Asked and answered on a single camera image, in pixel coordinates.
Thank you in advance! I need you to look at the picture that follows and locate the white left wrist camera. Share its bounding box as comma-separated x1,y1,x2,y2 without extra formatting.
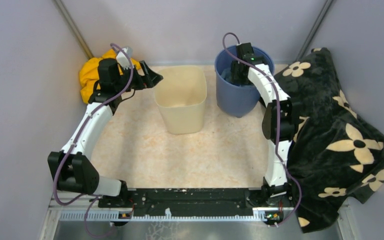
116,46,133,69

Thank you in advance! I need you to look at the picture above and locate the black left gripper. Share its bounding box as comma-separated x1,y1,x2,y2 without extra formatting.
114,59,163,94

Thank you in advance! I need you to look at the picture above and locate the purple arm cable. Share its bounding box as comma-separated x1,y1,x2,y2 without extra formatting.
52,43,136,239
222,32,303,228

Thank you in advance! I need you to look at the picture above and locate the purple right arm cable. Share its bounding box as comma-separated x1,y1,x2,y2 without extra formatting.
222,32,303,228

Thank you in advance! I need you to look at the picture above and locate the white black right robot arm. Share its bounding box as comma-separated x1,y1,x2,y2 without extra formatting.
231,43,299,206

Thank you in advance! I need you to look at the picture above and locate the blue plastic trash bin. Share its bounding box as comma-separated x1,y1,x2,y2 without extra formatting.
214,45,275,118

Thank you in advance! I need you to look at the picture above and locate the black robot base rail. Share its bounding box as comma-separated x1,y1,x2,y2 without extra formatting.
48,187,295,227

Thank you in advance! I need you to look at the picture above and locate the black floral blanket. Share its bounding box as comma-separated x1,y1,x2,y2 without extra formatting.
275,47,384,233

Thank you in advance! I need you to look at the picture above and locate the yellow crumpled cloth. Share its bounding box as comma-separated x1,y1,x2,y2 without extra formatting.
78,49,141,104

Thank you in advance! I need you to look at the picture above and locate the light blue trash bag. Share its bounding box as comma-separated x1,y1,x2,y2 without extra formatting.
220,67,243,86

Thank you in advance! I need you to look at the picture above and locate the beige plastic trash bin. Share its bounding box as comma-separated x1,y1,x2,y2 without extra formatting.
154,65,208,135

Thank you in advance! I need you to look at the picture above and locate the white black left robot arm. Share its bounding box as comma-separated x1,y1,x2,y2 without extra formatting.
47,58,163,207

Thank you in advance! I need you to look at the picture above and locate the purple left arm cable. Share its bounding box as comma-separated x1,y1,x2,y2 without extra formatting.
52,43,136,239

